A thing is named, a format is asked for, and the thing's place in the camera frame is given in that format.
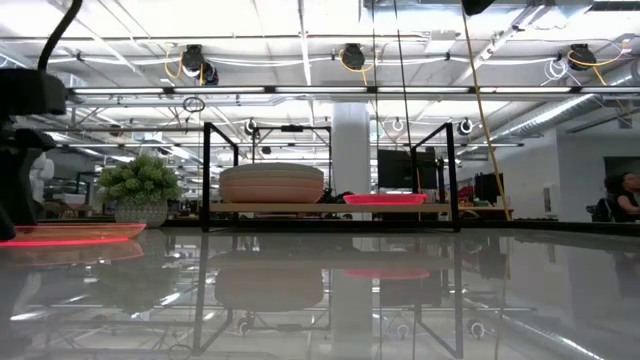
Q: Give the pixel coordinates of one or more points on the black computer monitor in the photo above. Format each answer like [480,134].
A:
[395,170]
[489,187]

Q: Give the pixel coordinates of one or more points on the background black rig frame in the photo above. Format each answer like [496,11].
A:
[292,128]

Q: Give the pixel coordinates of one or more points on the green potted plant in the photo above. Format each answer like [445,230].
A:
[137,182]

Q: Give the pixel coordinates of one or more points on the large pink translucent plate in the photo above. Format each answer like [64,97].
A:
[385,196]

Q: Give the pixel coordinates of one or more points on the white building column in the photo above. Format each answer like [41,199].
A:
[351,150]

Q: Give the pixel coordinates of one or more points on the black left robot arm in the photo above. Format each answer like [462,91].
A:
[30,92]

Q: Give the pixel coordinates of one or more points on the cream white plate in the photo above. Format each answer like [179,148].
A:
[272,167]

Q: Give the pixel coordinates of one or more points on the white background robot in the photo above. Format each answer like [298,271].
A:
[42,172]

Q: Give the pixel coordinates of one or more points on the small pink translucent plate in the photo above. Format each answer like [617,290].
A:
[385,201]

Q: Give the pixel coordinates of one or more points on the person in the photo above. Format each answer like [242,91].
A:
[625,200]

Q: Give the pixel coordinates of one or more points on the silver ventilation duct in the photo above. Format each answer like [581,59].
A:
[550,117]

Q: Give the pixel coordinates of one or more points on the orange translucent plate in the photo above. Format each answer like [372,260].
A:
[75,231]

